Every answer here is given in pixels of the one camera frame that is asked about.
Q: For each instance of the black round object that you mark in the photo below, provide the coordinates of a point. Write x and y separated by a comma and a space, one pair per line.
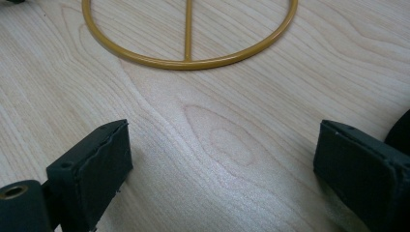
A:
401, 132

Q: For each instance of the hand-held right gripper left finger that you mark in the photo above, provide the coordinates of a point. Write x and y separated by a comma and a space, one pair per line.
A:
90, 180

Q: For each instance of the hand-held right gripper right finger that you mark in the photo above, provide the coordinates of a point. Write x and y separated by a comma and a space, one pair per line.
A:
361, 170

